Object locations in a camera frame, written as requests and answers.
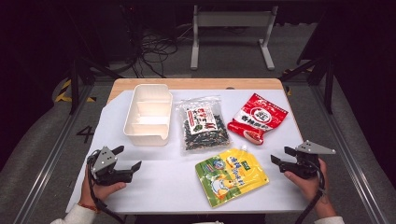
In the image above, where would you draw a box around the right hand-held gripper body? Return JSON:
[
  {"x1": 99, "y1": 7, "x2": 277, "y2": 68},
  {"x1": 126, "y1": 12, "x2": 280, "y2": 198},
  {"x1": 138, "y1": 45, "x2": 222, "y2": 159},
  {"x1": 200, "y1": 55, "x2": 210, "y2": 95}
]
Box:
[{"x1": 279, "y1": 139, "x2": 337, "y2": 180}]

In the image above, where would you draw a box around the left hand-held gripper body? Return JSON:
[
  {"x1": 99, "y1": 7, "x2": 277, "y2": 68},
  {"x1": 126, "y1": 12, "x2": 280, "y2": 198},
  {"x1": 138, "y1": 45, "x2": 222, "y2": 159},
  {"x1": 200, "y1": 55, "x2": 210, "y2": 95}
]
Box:
[{"x1": 88, "y1": 146, "x2": 134, "y2": 187}]

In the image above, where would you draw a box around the white divided plastic box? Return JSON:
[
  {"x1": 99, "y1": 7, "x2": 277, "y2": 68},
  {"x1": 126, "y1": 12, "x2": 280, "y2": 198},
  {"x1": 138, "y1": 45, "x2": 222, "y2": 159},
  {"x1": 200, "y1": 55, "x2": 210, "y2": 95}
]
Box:
[{"x1": 122, "y1": 83, "x2": 174, "y2": 147}]

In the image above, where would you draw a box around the red seasoning packet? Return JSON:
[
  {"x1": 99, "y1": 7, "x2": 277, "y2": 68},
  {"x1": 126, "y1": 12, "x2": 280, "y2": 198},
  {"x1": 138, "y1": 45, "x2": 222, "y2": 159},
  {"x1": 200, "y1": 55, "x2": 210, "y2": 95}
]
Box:
[{"x1": 227, "y1": 92, "x2": 289, "y2": 147}]

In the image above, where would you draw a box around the yellow green spout pouch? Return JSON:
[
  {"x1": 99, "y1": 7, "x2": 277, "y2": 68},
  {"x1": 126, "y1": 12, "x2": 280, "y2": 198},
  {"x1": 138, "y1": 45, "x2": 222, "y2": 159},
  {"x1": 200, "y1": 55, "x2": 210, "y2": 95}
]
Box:
[{"x1": 194, "y1": 145, "x2": 270, "y2": 208}]

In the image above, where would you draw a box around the clear bag of dried seaweed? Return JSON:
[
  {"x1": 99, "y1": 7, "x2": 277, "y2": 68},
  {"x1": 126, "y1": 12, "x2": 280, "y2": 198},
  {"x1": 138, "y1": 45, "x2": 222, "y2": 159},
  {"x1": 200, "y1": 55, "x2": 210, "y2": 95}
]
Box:
[{"x1": 175, "y1": 95, "x2": 232, "y2": 154}]

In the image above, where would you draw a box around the person's right hand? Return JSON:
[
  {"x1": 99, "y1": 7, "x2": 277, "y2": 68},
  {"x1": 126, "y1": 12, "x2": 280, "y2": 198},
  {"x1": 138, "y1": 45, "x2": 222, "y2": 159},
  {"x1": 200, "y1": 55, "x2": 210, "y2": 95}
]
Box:
[{"x1": 283, "y1": 159, "x2": 332, "y2": 208}]

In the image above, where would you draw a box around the person's left hand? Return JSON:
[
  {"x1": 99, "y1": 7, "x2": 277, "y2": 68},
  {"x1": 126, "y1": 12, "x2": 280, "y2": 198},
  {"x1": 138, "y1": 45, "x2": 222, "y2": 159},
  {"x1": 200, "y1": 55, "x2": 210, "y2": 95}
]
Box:
[{"x1": 78, "y1": 169, "x2": 128, "y2": 209}]

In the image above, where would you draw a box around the white table mat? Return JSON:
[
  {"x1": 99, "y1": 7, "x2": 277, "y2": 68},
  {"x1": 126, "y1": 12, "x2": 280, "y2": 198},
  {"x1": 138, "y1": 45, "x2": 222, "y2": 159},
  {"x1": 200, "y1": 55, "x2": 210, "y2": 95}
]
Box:
[{"x1": 65, "y1": 89, "x2": 309, "y2": 215}]

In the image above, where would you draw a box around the black metal stand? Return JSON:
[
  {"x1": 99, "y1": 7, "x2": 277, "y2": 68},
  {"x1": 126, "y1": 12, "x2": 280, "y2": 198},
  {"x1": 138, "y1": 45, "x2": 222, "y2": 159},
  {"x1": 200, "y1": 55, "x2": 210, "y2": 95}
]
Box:
[
  {"x1": 68, "y1": 57, "x2": 124, "y2": 116},
  {"x1": 278, "y1": 55, "x2": 335, "y2": 115}
]

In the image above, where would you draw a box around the red wrist bracelet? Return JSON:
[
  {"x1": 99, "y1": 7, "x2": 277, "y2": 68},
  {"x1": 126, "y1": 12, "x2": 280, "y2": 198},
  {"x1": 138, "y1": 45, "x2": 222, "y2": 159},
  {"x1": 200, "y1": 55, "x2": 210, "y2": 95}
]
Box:
[{"x1": 78, "y1": 203, "x2": 101, "y2": 214}]

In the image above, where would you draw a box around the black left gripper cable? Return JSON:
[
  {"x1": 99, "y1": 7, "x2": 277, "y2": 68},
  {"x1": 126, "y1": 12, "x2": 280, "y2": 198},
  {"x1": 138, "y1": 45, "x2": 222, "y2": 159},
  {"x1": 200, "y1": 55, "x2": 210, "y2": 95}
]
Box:
[{"x1": 86, "y1": 153, "x2": 126, "y2": 224}]

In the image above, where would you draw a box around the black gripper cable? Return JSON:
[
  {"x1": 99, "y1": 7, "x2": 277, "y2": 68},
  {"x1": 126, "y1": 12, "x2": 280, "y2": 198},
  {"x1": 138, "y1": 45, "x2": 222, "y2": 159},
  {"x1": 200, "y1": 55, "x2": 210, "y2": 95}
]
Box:
[
  {"x1": 86, "y1": 153, "x2": 126, "y2": 224},
  {"x1": 293, "y1": 160, "x2": 327, "y2": 224}
]

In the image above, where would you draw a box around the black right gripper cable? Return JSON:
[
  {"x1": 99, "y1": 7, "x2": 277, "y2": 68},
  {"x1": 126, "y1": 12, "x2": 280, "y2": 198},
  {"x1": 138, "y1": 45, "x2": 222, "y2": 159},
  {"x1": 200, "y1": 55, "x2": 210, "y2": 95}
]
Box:
[{"x1": 293, "y1": 160, "x2": 327, "y2": 224}]

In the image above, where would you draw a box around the aluminium floor rail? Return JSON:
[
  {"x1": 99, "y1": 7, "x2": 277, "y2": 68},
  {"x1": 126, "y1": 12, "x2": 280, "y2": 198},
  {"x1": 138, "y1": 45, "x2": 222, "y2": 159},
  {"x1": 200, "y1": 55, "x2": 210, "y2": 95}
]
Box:
[
  {"x1": 309, "y1": 83, "x2": 391, "y2": 224},
  {"x1": 12, "y1": 83, "x2": 96, "y2": 224}
]

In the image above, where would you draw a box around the tangle of black floor cables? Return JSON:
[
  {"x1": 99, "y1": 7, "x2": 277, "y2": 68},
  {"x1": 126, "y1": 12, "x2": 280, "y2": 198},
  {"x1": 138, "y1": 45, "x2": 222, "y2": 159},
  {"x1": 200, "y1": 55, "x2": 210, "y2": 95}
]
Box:
[{"x1": 132, "y1": 29, "x2": 180, "y2": 78}]

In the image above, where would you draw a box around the white metal stand frame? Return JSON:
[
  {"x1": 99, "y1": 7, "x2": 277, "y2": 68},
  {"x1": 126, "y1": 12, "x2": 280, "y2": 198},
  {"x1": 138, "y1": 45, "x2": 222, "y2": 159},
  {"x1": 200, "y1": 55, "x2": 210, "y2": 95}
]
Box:
[{"x1": 190, "y1": 4, "x2": 279, "y2": 71}]

